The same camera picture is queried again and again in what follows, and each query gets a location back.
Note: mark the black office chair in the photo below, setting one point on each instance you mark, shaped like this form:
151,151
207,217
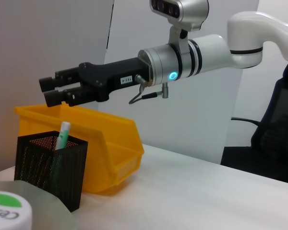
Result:
278,134

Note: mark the green glass fruit plate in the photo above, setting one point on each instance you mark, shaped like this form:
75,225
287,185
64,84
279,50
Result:
43,203

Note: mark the clear water bottle green label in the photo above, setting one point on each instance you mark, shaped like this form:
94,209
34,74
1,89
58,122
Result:
7,210

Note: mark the mint green pen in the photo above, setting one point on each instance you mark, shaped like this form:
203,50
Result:
63,134

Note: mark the black mesh pen holder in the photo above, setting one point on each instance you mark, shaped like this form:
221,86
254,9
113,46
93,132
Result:
38,167

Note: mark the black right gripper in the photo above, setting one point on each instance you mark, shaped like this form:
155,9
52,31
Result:
115,74

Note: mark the yellow plastic bin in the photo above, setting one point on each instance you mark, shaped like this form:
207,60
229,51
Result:
115,148

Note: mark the white partition panel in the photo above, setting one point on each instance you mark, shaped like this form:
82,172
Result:
182,124

